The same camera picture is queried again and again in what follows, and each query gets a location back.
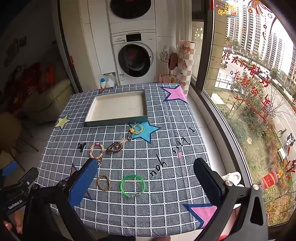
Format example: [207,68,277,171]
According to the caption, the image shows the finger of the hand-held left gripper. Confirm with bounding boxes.
[17,167,39,186]

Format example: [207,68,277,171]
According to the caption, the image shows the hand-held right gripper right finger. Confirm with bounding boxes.
[193,158,270,241]

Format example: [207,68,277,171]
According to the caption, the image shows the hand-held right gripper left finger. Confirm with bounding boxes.
[22,158,100,241]

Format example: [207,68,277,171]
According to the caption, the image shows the braided tan hair tie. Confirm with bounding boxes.
[97,174,111,192]

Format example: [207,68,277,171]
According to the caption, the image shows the colourful beaded bracelet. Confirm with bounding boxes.
[89,142,104,166]

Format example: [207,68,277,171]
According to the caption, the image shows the green translucent bracelet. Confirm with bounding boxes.
[120,175,147,198]

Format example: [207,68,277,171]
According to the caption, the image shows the brown spiral hair tie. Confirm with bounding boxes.
[107,141,123,153]

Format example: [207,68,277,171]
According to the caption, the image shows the shallow grey-blue box tray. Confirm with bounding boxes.
[84,89,148,127]

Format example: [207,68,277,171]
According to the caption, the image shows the person's left hand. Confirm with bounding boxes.
[3,212,23,234]

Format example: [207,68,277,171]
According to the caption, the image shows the white shoe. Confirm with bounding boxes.
[221,173,242,186]

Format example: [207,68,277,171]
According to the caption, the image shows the wooden chair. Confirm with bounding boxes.
[0,113,40,163]

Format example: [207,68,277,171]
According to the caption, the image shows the grey checked star tablecloth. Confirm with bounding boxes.
[38,83,219,237]

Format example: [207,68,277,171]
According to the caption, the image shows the red lantern window decal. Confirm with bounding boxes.
[261,170,278,189]

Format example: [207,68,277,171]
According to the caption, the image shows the cream sofa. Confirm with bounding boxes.
[23,79,77,123]

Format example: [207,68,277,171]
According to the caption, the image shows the red cushion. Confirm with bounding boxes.
[21,62,55,93]

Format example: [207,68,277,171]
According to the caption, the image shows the red window lettering decal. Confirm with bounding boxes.
[221,51,271,121]

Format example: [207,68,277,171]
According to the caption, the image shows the rolled checked patterned mat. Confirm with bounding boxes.
[177,40,196,93]

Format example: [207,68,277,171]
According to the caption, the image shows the white front-load washing machine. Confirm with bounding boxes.
[110,32,158,86]

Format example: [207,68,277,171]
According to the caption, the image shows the white tall cabinet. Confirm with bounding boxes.
[79,0,116,90]

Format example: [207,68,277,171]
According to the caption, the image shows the white stacked dryer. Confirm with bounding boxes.
[105,0,156,35]

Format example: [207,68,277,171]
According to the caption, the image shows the yellow flower bracelet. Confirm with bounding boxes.
[129,123,144,135]

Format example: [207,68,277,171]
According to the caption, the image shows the metal wire shoe rack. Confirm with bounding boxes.
[158,50,179,84]

